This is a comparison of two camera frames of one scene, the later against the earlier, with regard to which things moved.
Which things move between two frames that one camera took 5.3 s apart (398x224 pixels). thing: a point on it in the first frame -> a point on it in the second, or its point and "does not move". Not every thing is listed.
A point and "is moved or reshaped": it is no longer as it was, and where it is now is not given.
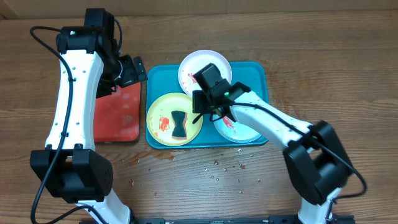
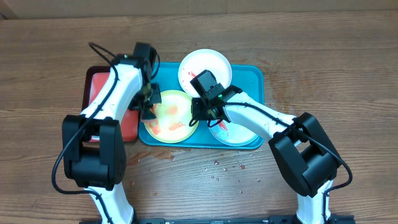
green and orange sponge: [180, 119] -> [152, 122]
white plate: [195, 62] does not move
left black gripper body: [125, 72] -> [150, 95]
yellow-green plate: [160, 122] is moved or reshaped
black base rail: [334, 219] does not move
